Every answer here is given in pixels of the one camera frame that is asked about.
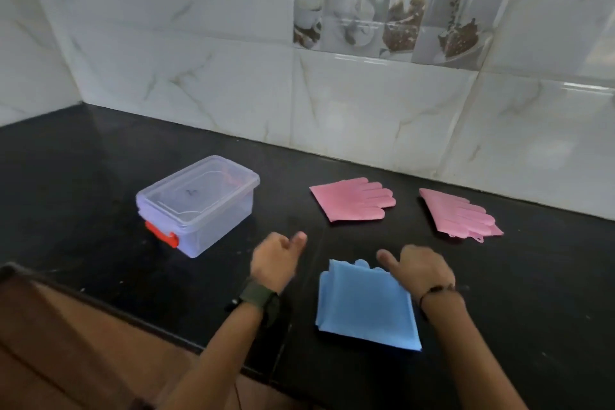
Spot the person's left forearm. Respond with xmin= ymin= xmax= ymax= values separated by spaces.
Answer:
xmin=161 ymin=300 xmax=266 ymax=410

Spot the person's right hand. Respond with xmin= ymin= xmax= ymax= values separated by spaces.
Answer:
xmin=376 ymin=245 xmax=456 ymax=300

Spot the coffee print decorative tile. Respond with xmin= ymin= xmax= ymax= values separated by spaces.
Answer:
xmin=293 ymin=0 xmax=529 ymax=71

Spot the pink silicone glove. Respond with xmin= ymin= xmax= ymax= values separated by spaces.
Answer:
xmin=419 ymin=188 xmax=504 ymax=243
xmin=309 ymin=177 xmax=397 ymax=223

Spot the green wrist watch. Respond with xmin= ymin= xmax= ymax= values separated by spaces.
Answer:
xmin=226 ymin=277 xmax=282 ymax=324

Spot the clear plastic storage box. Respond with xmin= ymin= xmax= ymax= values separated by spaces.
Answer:
xmin=136 ymin=155 xmax=260 ymax=259

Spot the person's left hand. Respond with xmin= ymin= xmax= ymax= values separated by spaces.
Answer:
xmin=250 ymin=231 xmax=308 ymax=294

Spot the orange box latch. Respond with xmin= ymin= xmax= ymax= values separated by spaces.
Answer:
xmin=144 ymin=220 xmax=180 ymax=249

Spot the black bead bracelet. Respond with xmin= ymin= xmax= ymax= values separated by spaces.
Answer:
xmin=418 ymin=283 xmax=457 ymax=309

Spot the blue silicone glove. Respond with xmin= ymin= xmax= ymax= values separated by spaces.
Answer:
xmin=315 ymin=259 xmax=423 ymax=352

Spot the person's right forearm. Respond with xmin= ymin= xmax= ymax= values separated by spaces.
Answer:
xmin=422 ymin=291 xmax=529 ymax=410

